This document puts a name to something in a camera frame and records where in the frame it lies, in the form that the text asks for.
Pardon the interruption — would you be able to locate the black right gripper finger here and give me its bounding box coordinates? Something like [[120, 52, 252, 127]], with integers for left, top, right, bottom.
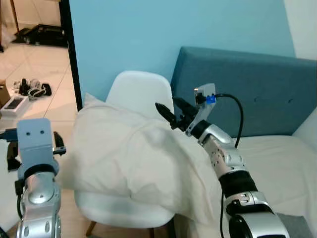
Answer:
[[172, 97, 198, 119], [155, 103, 178, 128], [53, 131, 67, 157]]

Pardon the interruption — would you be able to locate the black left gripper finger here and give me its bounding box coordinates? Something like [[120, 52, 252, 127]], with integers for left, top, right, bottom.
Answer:
[[5, 141, 20, 172]]

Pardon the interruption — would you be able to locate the white pillow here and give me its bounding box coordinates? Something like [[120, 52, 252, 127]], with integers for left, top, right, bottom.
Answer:
[[56, 93, 219, 225]]

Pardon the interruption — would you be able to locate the white plastic chair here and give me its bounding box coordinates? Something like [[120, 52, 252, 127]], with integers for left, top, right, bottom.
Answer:
[[74, 70, 175, 238]]

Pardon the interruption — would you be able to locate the white flat box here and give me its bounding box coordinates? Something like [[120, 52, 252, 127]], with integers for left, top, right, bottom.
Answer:
[[0, 95, 30, 118]]

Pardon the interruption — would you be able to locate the brown cardboard box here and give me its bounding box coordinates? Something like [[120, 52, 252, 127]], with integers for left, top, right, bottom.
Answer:
[[0, 79, 11, 108]]

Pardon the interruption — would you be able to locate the blue fabric headboard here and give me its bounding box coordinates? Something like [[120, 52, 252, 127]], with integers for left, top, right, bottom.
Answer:
[[170, 47, 317, 138]]

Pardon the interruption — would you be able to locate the white bed mattress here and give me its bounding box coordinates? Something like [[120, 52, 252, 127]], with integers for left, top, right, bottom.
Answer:
[[173, 108, 317, 238]]

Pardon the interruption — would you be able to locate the grey blanket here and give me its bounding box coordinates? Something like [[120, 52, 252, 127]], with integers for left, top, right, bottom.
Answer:
[[275, 213, 314, 238]]

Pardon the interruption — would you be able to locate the black flat floor case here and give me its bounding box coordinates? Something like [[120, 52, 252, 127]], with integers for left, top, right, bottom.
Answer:
[[14, 23, 68, 48]]

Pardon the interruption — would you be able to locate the wooden furniture leg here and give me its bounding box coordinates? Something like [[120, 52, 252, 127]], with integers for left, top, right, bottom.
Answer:
[[10, 0, 21, 33]]

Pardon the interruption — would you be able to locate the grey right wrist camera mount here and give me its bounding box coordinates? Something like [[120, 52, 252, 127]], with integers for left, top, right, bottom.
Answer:
[[185, 83, 217, 137]]

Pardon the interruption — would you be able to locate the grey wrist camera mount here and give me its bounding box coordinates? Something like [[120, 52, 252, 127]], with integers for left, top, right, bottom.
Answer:
[[16, 118, 55, 173], [185, 83, 217, 137]]

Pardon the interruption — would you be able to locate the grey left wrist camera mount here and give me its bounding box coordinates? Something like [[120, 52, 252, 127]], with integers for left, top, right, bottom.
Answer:
[[16, 118, 55, 173]]

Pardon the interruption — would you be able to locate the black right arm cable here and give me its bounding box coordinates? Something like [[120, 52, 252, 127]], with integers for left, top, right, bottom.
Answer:
[[214, 93, 245, 149]]

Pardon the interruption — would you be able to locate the black door frame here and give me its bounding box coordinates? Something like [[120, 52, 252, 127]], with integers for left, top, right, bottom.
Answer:
[[58, 0, 83, 111]]

